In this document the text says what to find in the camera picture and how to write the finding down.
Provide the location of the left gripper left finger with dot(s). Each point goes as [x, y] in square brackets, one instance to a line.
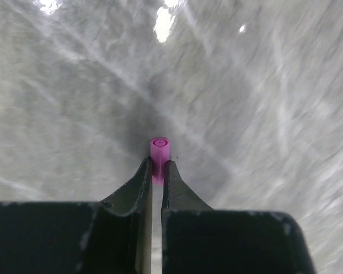
[109, 236]

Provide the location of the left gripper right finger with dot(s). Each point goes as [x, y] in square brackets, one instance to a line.
[199, 239]

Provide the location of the small pink cap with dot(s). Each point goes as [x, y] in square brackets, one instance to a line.
[160, 155]

